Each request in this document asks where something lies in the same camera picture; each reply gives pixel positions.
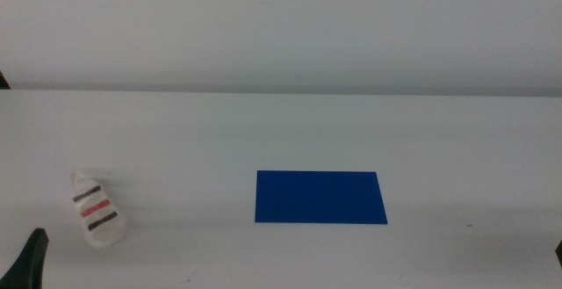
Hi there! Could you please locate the blue rectangular mat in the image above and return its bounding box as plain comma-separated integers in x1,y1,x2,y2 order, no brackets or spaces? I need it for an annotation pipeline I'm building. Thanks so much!
254,170,389,226

